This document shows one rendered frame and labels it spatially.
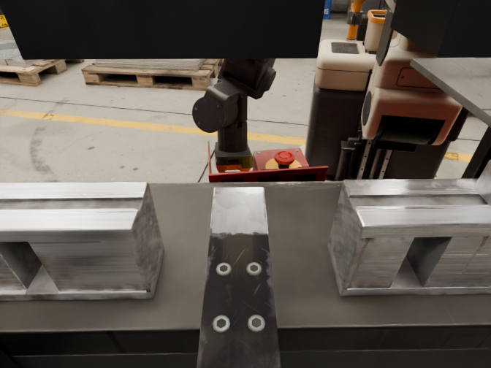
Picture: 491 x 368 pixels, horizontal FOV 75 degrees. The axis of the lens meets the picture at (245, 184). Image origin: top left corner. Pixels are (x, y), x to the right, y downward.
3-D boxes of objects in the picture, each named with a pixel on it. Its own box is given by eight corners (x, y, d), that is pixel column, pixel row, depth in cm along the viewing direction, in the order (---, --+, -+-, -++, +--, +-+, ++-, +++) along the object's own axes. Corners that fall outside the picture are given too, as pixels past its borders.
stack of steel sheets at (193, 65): (213, 51, 340) (212, 39, 332) (199, 71, 291) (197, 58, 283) (123, 47, 350) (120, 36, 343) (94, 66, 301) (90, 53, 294)
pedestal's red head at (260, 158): (295, 190, 76) (304, 122, 65) (314, 239, 64) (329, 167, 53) (212, 196, 75) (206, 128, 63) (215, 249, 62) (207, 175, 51)
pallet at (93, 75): (224, 63, 354) (223, 50, 345) (208, 91, 292) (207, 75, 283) (122, 58, 367) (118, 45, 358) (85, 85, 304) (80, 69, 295)
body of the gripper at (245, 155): (216, 166, 57) (215, 125, 54) (215, 150, 66) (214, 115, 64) (252, 165, 58) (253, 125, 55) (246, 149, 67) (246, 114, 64)
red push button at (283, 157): (291, 163, 65) (292, 148, 63) (295, 174, 62) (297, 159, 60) (271, 164, 65) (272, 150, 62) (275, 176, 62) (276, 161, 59)
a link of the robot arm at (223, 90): (278, 69, 55) (237, 47, 56) (258, 74, 45) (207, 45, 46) (250, 129, 61) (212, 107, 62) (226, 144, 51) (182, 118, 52)
